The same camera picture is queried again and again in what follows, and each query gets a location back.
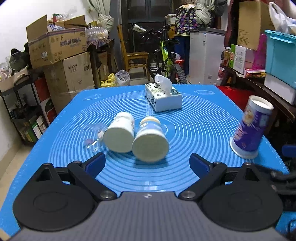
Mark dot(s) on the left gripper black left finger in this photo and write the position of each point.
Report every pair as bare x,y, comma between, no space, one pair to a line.
59,198

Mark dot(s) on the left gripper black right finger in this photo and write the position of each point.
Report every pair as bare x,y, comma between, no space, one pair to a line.
239,199

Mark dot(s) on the blue and yellow paper cup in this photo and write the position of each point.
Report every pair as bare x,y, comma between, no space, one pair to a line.
150,144

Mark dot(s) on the clear plastic cup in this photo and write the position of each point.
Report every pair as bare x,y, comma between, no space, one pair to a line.
92,136

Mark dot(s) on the white paper cup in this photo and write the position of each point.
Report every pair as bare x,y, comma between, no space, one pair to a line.
119,135

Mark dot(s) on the purple paper cup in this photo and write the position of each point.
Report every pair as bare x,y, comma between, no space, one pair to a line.
247,137

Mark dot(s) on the black metal shelf rack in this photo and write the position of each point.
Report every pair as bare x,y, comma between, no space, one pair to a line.
28,103

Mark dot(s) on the blue silicone baking mat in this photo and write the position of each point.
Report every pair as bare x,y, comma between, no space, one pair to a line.
147,206

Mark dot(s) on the lower stacked cardboard box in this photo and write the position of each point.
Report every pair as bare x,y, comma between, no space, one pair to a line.
66,78

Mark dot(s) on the yellow oil jug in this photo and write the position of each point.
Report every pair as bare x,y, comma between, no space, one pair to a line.
110,82

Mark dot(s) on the white tissue box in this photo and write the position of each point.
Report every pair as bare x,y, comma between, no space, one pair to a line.
162,95

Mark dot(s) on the green and white carton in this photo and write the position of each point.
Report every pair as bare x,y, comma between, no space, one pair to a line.
241,58

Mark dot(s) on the teal plastic storage bin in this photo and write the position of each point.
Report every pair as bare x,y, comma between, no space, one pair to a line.
280,56

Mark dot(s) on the green and black bicycle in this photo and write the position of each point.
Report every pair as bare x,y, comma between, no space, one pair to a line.
162,56

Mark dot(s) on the open top cardboard box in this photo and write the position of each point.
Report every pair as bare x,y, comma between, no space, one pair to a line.
52,42

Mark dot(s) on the wooden chair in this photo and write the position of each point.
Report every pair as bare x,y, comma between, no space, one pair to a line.
134,59

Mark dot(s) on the dark wooden side table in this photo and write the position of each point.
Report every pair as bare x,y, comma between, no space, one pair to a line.
100,52

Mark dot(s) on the tall brown cardboard box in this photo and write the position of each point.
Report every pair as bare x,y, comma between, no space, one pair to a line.
253,20

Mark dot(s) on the colourful patterned bag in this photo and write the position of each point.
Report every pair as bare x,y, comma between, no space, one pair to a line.
186,19

